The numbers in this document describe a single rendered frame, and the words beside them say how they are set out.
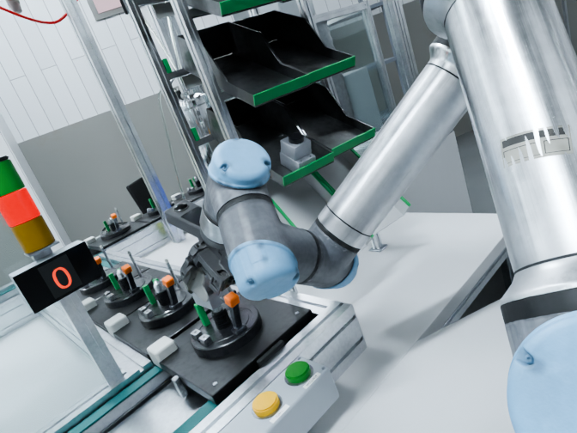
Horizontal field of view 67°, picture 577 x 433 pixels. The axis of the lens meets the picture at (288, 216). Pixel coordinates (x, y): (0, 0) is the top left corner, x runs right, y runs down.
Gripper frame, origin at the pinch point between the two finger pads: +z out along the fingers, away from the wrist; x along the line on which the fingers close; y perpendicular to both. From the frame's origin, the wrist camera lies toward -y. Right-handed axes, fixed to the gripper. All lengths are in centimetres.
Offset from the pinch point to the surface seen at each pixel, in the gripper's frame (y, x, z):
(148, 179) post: -76, 41, 74
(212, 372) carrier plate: 14.4, -8.6, 2.6
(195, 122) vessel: -67, 55, 40
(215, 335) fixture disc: 9.1, -3.0, 5.6
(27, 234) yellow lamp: -20.4, -20.1, -6.5
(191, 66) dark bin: -36.6, 23.7, -14.5
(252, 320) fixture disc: 11.9, 3.1, 2.5
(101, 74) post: -109, 42, 45
